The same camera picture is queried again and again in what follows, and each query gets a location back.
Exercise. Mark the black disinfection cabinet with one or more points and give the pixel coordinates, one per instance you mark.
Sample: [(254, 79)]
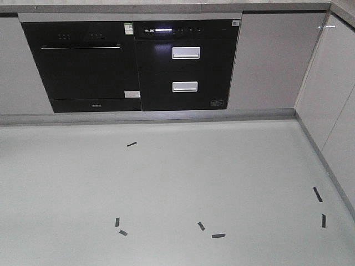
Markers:
[(217, 39)]

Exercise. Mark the black floor tape strip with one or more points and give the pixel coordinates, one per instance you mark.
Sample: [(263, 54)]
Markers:
[(317, 194), (324, 220), (218, 235)]

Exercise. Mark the black built-in dishwasher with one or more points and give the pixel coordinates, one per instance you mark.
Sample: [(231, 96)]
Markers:
[(86, 66)]

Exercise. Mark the lower silver drawer handle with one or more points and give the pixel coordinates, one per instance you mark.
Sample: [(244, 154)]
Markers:
[(185, 87)]

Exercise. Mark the silver drawer handle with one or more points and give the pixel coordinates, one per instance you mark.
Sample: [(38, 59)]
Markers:
[(185, 53), (185, 87)]

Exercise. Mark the upper silver drawer handle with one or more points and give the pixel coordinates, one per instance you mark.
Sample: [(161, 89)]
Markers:
[(185, 53)]

